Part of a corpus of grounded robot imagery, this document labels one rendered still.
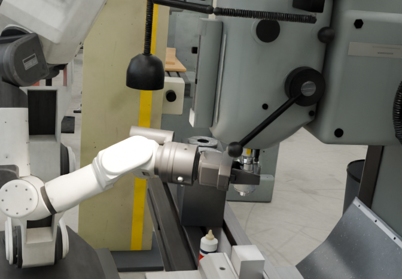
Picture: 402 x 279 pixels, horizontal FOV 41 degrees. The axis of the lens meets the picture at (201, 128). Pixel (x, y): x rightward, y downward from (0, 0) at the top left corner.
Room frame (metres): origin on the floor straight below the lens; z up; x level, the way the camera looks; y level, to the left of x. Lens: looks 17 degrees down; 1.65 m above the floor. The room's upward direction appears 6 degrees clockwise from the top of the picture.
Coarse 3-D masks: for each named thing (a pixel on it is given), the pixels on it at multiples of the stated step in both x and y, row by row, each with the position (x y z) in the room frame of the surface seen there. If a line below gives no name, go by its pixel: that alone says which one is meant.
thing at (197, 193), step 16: (192, 144) 1.48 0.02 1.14; (208, 144) 1.48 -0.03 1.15; (176, 192) 1.56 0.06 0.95; (192, 192) 1.35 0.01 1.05; (208, 192) 1.35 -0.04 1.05; (224, 192) 1.36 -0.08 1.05; (192, 208) 1.35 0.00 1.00; (208, 208) 1.35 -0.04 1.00; (192, 224) 1.35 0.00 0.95; (208, 224) 1.35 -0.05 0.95
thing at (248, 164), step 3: (240, 156) 1.07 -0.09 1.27; (237, 159) 1.05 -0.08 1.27; (240, 159) 1.06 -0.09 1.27; (237, 162) 1.05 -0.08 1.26; (240, 162) 1.04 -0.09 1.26; (243, 162) 1.04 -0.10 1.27; (246, 162) 1.04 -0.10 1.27; (249, 162) 1.04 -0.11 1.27; (252, 162) 1.04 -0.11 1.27; (255, 162) 1.05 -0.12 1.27; (258, 162) 1.05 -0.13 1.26; (240, 165) 1.04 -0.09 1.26; (243, 165) 1.04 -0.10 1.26; (246, 165) 1.04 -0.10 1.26; (249, 165) 1.04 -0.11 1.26; (252, 165) 1.04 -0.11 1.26; (255, 165) 1.04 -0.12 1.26
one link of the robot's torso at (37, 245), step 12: (72, 156) 1.51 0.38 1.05; (72, 168) 1.50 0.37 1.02; (48, 216) 1.55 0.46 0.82; (60, 216) 1.50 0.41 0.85; (24, 228) 1.47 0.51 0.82; (36, 228) 1.56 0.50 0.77; (48, 228) 1.57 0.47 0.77; (24, 240) 1.49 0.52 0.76; (36, 240) 1.52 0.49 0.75; (48, 240) 1.53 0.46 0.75; (60, 240) 1.60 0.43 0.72; (24, 252) 1.52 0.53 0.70; (36, 252) 1.54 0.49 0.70; (48, 252) 1.55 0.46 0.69; (60, 252) 1.58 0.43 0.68; (24, 264) 1.53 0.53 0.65; (36, 264) 1.55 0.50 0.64; (48, 264) 1.57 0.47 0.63
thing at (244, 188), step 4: (236, 164) 1.05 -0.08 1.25; (236, 168) 1.05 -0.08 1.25; (240, 168) 1.04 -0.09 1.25; (244, 168) 1.04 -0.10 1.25; (248, 168) 1.04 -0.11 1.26; (252, 168) 1.04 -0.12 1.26; (256, 168) 1.04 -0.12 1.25; (252, 172) 1.04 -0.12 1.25; (256, 172) 1.05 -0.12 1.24; (236, 184) 1.04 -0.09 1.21; (240, 184) 1.04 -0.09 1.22; (244, 184) 1.04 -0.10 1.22; (236, 188) 1.04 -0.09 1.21; (240, 188) 1.04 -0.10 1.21; (244, 188) 1.04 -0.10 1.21; (248, 188) 1.04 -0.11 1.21; (252, 188) 1.04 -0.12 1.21; (244, 192) 1.04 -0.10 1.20; (248, 192) 1.04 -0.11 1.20
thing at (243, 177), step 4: (232, 168) 1.04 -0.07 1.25; (232, 172) 1.03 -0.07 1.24; (236, 172) 1.03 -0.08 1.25; (240, 172) 1.03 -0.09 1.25; (244, 172) 1.03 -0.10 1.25; (248, 172) 1.03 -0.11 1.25; (232, 176) 1.02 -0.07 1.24; (236, 176) 1.03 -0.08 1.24; (240, 176) 1.03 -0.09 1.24; (244, 176) 1.03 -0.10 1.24; (248, 176) 1.03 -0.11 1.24; (252, 176) 1.03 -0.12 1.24; (256, 176) 1.02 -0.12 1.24; (232, 180) 1.02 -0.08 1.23; (236, 180) 1.03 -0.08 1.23; (240, 180) 1.03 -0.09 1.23; (244, 180) 1.03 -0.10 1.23; (248, 180) 1.03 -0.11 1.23; (252, 180) 1.03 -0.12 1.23; (256, 180) 1.02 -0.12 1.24; (248, 184) 1.03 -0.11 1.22; (252, 184) 1.03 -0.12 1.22; (256, 184) 1.02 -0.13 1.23
